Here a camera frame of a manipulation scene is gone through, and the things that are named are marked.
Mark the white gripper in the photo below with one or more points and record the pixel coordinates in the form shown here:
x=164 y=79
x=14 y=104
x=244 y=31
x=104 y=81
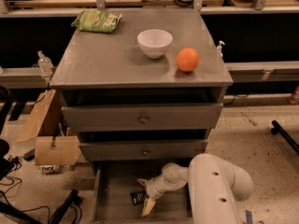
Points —
x=153 y=188

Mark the black rxbar chocolate bar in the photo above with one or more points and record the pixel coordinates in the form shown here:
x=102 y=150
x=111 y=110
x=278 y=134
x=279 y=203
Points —
x=138 y=197

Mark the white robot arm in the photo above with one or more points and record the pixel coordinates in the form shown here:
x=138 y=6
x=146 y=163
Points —
x=215 y=186

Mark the grey bottom drawer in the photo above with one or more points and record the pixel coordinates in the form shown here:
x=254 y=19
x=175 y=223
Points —
x=116 y=181

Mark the grey drawer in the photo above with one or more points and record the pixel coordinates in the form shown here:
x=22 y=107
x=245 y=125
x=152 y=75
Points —
x=116 y=181
x=108 y=118
x=142 y=150

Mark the grey middle drawer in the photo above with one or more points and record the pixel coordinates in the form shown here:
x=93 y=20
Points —
x=142 y=150

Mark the grey top drawer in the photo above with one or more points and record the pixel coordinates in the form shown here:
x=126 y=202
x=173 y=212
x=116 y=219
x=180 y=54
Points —
x=108 y=118

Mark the grey drawer cabinet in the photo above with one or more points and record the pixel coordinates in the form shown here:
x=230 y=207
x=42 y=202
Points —
x=102 y=69

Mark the black stand base left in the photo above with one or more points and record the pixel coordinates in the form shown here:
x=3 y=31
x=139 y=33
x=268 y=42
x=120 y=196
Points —
x=72 y=200

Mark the brown cardboard box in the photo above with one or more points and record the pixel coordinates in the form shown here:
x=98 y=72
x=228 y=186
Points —
x=42 y=127

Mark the orange fruit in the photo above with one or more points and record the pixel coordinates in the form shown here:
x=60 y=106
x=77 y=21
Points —
x=187 y=59

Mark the black stand leg right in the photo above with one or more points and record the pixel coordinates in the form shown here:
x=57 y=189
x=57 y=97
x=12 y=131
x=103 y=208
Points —
x=277 y=128

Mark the white ceramic bowl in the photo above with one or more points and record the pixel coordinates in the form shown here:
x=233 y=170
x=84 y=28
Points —
x=154 y=42

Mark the white pump bottle right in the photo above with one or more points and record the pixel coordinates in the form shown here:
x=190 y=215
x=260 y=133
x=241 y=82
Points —
x=219 y=48

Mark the clear sanitizer bottle left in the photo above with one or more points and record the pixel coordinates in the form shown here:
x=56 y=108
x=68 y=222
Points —
x=44 y=63

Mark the black chair left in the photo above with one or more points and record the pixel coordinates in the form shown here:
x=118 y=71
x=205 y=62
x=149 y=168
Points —
x=6 y=100

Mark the green chip bag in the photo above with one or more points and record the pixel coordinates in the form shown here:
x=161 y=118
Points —
x=96 y=21

